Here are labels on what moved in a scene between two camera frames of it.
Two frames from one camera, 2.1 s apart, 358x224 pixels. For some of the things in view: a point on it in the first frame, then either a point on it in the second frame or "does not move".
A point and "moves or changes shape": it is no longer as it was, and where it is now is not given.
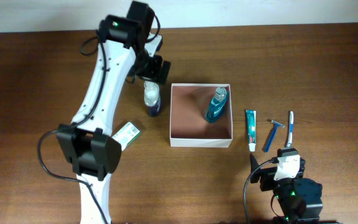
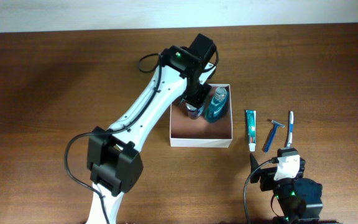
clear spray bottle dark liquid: (151, 98) moves or changes shape
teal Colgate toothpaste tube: (251, 120) does not move
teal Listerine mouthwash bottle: (217, 105) does not move
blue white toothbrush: (291, 117) does not move
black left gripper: (155, 70) to (196, 98)
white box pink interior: (189, 127) does not move
